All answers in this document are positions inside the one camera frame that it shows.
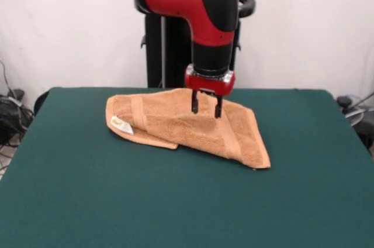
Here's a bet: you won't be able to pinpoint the grey round base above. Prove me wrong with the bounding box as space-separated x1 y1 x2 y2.
344 106 366 126

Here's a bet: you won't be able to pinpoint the orange terry towel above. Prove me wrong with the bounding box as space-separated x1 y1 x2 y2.
105 87 272 170

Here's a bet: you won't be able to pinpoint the small black device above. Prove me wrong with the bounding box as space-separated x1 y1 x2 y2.
335 96 354 108
7 88 26 100

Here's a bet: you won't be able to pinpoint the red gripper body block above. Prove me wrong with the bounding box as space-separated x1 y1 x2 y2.
183 64 237 97

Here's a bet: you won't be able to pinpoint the grey and blue cables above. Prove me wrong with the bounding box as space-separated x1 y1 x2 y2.
341 91 374 109

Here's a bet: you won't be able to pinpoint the dark green table cloth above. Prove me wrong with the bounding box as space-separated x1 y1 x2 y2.
0 86 374 248

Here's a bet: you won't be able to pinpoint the black cable tangle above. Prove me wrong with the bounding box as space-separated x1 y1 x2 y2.
0 60 35 173

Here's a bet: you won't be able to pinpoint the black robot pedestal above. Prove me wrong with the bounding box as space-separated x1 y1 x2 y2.
134 0 257 89

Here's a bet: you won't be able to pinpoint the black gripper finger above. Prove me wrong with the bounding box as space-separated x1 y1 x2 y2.
214 94 224 119
191 88 200 114

